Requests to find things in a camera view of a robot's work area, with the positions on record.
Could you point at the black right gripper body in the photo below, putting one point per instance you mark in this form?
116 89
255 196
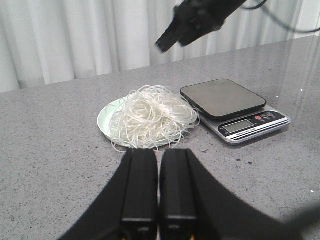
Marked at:
205 15

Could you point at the white vermicelli noodle bundle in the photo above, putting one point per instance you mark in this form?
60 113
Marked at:
150 117

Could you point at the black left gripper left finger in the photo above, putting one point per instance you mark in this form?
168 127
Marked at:
126 209

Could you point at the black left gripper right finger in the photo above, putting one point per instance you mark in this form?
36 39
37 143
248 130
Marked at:
196 206

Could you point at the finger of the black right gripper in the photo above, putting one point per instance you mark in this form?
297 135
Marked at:
189 35
171 36

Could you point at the white pleated curtain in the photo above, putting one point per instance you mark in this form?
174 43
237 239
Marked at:
45 42

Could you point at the silver black kitchen scale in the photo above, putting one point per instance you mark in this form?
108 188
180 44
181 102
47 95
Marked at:
236 114

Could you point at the light green round plate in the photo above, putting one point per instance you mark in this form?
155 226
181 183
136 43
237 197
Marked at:
104 119

